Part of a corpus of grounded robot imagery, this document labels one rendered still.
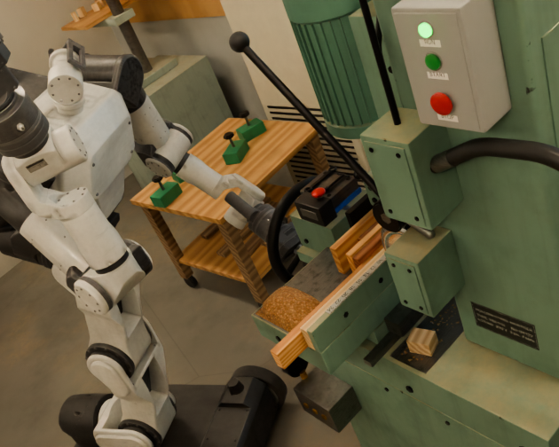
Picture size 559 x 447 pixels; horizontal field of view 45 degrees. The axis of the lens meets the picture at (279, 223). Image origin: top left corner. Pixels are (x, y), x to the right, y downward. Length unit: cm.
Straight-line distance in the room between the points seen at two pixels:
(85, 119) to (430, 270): 76
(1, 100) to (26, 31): 305
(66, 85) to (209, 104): 224
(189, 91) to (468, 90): 275
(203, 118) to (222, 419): 181
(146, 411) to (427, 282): 120
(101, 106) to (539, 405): 101
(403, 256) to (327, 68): 33
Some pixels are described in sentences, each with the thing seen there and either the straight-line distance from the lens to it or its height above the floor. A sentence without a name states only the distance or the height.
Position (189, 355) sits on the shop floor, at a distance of 280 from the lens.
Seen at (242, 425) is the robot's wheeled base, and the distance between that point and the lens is 217.
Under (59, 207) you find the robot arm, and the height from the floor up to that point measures 131.
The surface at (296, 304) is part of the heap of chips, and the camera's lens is 129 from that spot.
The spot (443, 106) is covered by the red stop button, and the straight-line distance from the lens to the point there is 84.
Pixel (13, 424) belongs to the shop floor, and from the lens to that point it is 308.
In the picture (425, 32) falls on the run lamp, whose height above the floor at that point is 145.
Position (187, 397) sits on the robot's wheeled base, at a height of 17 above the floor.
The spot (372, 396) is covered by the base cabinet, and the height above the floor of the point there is 62.
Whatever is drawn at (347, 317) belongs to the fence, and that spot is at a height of 92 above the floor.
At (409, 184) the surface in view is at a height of 123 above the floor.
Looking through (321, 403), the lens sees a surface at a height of 62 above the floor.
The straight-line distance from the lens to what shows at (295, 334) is 122.
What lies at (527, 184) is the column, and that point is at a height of 120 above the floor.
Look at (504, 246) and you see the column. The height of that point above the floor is 108.
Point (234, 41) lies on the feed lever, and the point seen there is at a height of 142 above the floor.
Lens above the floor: 175
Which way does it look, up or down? 32 degrees down
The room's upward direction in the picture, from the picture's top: 24 degrees counter-clockwise
